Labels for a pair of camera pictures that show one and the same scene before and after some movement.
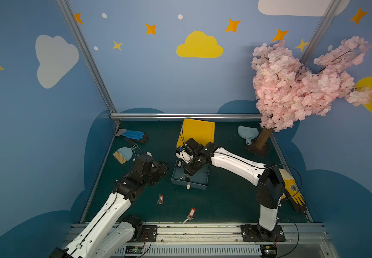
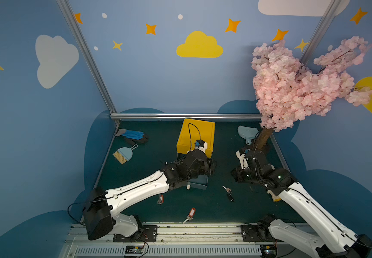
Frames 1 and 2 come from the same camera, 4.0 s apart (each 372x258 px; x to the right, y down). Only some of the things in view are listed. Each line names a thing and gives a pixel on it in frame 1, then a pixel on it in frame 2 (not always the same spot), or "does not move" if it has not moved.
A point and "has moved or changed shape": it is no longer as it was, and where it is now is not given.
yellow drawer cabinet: [202, 131] does not move
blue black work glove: [133, 136] does not move
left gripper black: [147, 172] → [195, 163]
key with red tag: [191, 216] does not move
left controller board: [134, 250] does not move
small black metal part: [185, 177] has moved or changed shape
